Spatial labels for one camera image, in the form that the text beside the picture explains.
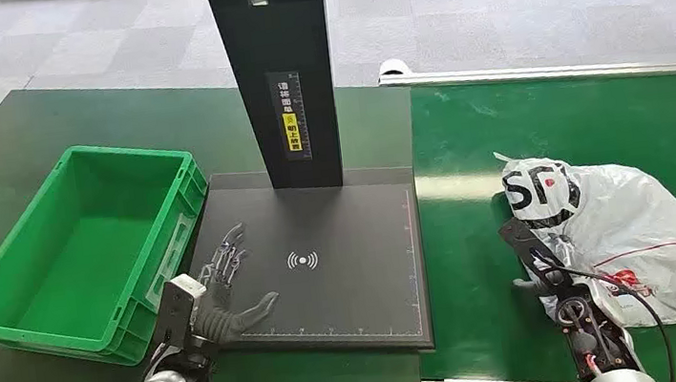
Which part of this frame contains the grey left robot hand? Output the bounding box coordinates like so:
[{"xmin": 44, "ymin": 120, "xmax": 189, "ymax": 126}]
[{"xmin": 192, "ymin": 219, "xmax": 285, "ymax": 345}]

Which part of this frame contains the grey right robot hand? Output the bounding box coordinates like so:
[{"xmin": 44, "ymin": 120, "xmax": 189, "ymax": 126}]
[{"xmin": 512, "ymin": 274, "xmax": 559, "ymax": 304}]

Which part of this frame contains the white plastic courier package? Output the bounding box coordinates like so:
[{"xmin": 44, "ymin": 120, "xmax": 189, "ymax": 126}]
[{"xmin": 493, "ymin": 132, "xmax": 676, "ymax": 349}]

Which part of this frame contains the black weighing scanner device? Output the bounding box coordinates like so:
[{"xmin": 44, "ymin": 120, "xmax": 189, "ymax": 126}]
[{"xmin": 159, "ymin": 0, "xmax": 436, "ymax": 376}]

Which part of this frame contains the green plastic crate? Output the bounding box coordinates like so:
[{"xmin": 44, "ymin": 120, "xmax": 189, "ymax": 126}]
[{"xmin": 0, "ymin": 132, "xmax": 229, "ymax": 382}]

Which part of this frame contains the white conveyor roller cap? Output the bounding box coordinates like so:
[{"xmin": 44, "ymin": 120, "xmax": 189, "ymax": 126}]
[{"xmin": 377, "ymin": 55, "xmax": 414, "ymax": 78}]

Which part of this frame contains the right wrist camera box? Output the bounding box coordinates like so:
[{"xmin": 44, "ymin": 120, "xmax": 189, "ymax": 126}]
[{"xmin": 497, "ymin": 213, "xmax": 570, "ymax": 299}]

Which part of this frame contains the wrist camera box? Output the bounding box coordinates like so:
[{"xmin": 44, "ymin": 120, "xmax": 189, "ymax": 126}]
[
  {"xmin": 497, "ymin": 213, "xmax": 570, "ymax": 299},
  {"xmin": 143, "ymin": 270, "xmax": 216, "ymax": 366}
]

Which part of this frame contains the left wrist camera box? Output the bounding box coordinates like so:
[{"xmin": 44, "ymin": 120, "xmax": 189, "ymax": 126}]
[{"xmin": 143, "ymin": 270, "xmax": 216, "ymax": 366}]

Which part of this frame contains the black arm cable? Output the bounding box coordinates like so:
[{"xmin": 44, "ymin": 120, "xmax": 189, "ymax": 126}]
[{"xmin": 546, "ymin": 251, "xmax": 676, "ymax": 382}]

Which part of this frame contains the long silver conveyor rail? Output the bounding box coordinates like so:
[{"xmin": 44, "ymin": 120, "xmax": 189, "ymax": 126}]
[{"xmin": 377, "ymin": 40, "xmax": 676, "ymax": 111}]

